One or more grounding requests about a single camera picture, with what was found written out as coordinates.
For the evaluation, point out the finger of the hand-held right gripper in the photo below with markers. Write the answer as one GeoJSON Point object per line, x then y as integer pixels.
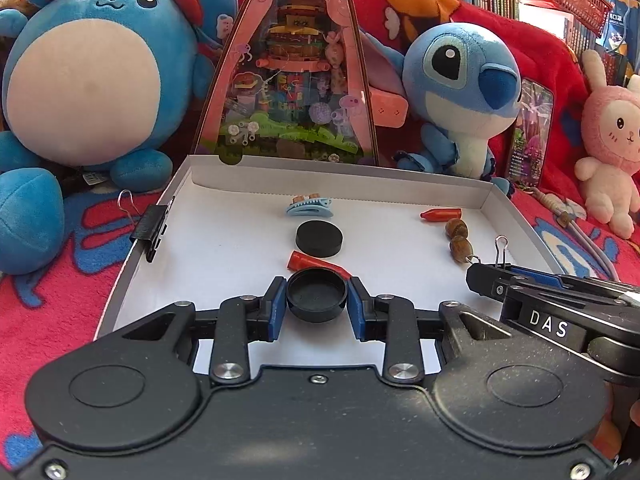
{"type": "Point", "coordinates": [540, 273]}
{"type": "Point", "coordinates": [485, 280]}

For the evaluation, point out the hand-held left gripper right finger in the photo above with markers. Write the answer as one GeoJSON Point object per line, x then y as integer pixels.
{"type": "Point", "coordinates": [357, 312]}

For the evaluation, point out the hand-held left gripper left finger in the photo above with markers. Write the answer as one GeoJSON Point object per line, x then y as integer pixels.
{"type": "Point", "coordinates": [275, 310]}

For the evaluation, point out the black binder clip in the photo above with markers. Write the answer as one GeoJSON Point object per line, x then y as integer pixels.
{"type": "Point", "coordinates": [502, 258]}
{"type": "Point", "coordinates": [150, 230]}

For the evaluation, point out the wooden acorn bead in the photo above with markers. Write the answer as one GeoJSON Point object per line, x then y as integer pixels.
{"type": "Point", "coordinates": [461, 248]}
{"type": "Point", "coordinates": [456, 228]}

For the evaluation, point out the black round cap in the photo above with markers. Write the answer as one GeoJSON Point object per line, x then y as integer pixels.
{"type": "Point", "coordinates": [318, 237]}
{"type": "Point", "coordinates": [316, 300]}

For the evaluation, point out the red plastic cone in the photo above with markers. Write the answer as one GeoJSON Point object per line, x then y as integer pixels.
{"type": "Point", "coordinates": [440, 215]}
{"type": "Point", "coordinates": [305, 261]}

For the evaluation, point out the white cardboard box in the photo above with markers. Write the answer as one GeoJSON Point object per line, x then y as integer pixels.
{"type": "Point", "coordinates": [225, 240]}

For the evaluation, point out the blue hair clip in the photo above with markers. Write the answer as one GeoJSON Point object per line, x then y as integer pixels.
{"type": "Point", "coordinates": [307, 207]}

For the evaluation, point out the photo card pack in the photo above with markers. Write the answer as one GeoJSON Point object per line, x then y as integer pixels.
{"type": "Point", "coordinates": [532, 150]}

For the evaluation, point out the blue alien plush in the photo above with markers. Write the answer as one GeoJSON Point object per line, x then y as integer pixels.
{"type": "Point", "coordinates": [450, 125]}

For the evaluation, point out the pink bunny plush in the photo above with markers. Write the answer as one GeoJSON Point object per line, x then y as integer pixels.
{"type": "Point", "coordinates": [612, 130]}

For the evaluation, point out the pink triangular display case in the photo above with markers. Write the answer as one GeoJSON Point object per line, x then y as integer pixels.
{"type": "Point", "coordinates": [290, 110]}

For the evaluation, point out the blue packet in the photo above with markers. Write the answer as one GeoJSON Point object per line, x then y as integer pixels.
{"type": "Point", "coordinates": [615, 25]}

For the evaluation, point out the round blue mouse plush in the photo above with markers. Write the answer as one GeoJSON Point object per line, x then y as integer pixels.
{"type": "Point", "coordinates": [85, 85]}

